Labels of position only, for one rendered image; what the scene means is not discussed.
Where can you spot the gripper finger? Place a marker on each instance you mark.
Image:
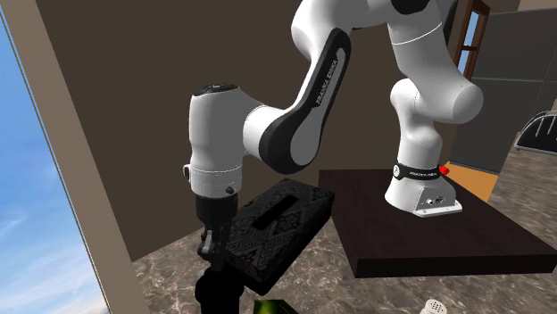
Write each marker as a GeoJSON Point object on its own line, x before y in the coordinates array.
{"type": "Point", "coordinates": [219, 254]}
{"type": "Point", "coordinates": [205, 245]}

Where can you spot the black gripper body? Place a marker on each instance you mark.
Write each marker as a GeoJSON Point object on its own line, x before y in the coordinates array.
{"type": "Point", "coordinates": [215, 211]}

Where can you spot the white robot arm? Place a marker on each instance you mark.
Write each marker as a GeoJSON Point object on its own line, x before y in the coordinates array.
{"type": "Point", "coordinates": [215, 139]}

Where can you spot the black round vessel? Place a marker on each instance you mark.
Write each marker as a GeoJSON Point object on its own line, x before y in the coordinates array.
{"type": "Point", "coordinates": [217, 293]}

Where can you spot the black patterned tissue box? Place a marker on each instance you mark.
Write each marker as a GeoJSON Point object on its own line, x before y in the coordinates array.
{"type": "Point", "coordinates": [278, 230]}

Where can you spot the green object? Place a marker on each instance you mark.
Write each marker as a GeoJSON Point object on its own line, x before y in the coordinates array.
{"type": "Point", "coordinates": [274, 307]}

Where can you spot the large window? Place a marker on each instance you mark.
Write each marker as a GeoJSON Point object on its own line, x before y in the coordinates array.
{"type": "Point", "coordinates": [30, 195]}

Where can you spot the dark robot stand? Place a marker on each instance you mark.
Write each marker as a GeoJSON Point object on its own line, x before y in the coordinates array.
{"type": "Point", "coordinates": [417, 243]}

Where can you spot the white shaker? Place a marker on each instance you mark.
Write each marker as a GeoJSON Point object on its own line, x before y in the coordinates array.
{"type": "Point", "coordinates": [434, 307]}

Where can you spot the brown wooden framed window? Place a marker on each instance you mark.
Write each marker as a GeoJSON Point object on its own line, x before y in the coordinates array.
{"type": "Point", "coordinates": [464, 43]}

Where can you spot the grey cabinet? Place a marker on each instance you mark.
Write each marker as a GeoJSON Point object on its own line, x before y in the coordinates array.
{"type": "Point", "coordinates": [509, 100]}

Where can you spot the grey dish rack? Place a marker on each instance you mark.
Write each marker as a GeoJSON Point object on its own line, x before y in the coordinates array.
{"type": "Point", "coordinates": [537, 135]}

